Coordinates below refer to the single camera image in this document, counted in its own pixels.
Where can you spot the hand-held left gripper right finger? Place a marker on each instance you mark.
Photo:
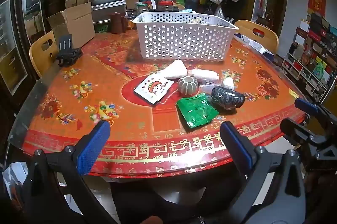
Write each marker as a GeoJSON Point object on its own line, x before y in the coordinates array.
{"type": "Point", "coordinates": [237, 143]}

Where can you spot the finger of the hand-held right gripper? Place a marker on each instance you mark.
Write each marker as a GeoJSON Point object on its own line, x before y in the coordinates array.
{"type": "Point", "coordinates": [306, 106]}
{"type": "Point", "coordinates": [297, 130]}

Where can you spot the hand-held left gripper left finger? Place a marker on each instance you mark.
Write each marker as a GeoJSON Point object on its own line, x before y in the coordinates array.
{"type": "Point", "coordinates": [93, 146]}

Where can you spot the black packet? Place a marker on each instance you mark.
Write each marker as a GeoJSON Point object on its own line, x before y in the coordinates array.
{"type": "Point", "coordinates": [226, 98]}

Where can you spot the green packet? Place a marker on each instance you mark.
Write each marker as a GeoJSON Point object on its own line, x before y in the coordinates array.
{"type": "Point", "coordinates": [196, 110]}

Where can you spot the small white packet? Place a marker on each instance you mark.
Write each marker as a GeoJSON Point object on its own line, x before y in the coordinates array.
{"type": "Point", "coordinates": [228, 83]}

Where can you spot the white roll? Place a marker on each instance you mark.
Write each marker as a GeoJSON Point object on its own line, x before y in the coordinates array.
{"type": "Point", "coordinates": [204, 75]}

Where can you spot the grey pumpkin-shaped soft object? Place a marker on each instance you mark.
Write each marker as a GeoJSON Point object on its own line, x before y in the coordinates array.
{"type": "Point", "coordinates": [188, 85]}

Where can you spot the white cartoon printed packet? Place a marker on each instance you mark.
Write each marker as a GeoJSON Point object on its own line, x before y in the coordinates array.
{"type": "Point", "coordinates": [154, 88]}

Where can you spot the white perforated plastic basket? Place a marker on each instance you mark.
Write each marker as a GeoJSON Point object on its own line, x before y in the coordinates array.
{"type": "Point", "coordinates": [184, 39]}

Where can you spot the white triangular soft pack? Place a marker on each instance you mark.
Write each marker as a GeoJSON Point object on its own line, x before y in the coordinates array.
{"type": "Point", "coordinates": [175, 69]}

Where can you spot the shelf of small boxes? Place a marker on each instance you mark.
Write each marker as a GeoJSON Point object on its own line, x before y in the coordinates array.
{"type": "Point", "coordinates": [310, 60]}

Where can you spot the white papers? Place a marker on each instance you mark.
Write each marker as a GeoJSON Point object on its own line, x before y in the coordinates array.
{"type": "Point", "coordinates": [250, 43]}

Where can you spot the black phone holder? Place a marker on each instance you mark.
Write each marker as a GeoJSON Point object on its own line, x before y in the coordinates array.
{"type": "Point", "coordinates": [67, 52]}

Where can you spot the open cardboard box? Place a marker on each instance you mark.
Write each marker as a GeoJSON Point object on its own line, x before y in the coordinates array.
{"type": "Point", "coordinates": [79, 23]}

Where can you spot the brown pitcher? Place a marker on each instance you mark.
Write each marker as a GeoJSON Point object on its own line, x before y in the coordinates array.
{"type": "Point", "coordinates": [117, 23]}

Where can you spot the clear plastic bag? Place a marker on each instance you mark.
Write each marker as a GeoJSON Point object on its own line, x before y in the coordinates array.
{"type": "Point", "coordinates": [219, 13]}

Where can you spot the orange jar with blue lid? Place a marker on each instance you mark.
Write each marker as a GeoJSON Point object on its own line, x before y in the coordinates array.
{"type": "Point", "coordinates": [130, 22]}

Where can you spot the framed picture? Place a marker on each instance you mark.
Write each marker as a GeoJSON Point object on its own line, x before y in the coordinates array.
{"type": "Point", "coordinates": [10, 42]}

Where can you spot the light blue packet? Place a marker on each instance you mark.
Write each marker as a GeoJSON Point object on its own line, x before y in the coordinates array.
{"type": "Point", "coordinates": [185, 11]}

